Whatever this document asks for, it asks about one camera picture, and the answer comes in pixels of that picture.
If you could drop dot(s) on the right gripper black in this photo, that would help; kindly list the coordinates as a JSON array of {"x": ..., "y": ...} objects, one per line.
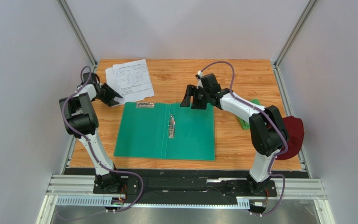
[{"x": 196, "y": 96}]

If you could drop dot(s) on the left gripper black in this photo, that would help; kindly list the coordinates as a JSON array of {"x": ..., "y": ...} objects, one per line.
[{"x": 111, "y": 94}]

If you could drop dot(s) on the printed paper sheet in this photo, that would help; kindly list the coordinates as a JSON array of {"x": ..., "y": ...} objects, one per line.
[{"x": 133, "y": 81}]

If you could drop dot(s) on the green file folder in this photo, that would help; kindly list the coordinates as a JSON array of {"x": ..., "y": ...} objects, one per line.
[{"x": 143, "y": 133}]

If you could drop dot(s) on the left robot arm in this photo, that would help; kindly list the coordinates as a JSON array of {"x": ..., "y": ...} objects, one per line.
[{"x": 81, "y": 121}]

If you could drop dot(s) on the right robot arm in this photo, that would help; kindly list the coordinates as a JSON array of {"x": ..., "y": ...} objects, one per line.
[{"x": 269, "y": 134}]

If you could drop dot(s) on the metal folder clamp bar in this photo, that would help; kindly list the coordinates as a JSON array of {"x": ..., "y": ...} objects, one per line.
[{"x": 145, "y": 104}]

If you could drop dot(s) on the metal folder clip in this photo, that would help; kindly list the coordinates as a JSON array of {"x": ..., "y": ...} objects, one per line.
[{"x": 171, "y": 127}]

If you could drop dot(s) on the lower white paper sheet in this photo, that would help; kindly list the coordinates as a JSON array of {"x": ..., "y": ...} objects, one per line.
[{"x": 110, "y": 78}]

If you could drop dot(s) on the dark red hat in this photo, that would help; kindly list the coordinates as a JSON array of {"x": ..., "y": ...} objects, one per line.
[{"x": 296, "y": 133}]

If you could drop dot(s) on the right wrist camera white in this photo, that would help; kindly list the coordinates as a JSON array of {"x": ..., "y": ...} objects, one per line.
[{"x": 199, "y": 76}]

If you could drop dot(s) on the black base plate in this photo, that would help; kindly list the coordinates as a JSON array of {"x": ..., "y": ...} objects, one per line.
[{"x": 139, "y": 181}]

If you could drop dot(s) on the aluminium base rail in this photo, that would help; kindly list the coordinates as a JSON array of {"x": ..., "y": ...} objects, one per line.
[{"x": 76, "y": 190}]

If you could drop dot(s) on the left aluminium frame post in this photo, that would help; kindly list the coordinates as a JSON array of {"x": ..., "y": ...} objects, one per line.
[{"x": 63, "y": 4}]

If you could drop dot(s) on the aluminium frame post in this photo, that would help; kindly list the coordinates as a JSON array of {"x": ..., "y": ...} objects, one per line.
[
  {"x": 63, "y": 4},
  {"x": 311, "y": 4}
]

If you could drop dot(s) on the right aluminium frame post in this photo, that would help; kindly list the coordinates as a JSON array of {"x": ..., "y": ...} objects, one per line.
[{"x": 311, "y": 4}]

